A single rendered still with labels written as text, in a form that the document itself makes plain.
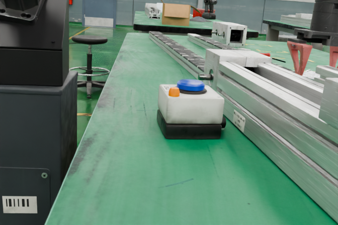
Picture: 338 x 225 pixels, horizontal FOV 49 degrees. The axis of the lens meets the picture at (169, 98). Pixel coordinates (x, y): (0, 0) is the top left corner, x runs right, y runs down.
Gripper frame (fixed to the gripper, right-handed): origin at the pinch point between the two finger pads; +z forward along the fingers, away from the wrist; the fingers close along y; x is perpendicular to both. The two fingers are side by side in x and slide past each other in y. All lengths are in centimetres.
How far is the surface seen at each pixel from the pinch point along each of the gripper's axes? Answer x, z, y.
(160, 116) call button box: -18.3, 3.9, -35.5
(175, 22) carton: 206, 3, 12
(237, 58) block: -6.7, -3.6, -20.3
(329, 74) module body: -11.0, -2.3, -4.6
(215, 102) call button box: -22.8, 0.2, -29.0
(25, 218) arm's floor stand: 5, 35, -59
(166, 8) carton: 205, -7, 4
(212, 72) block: -2.8, -0.2, -23.4
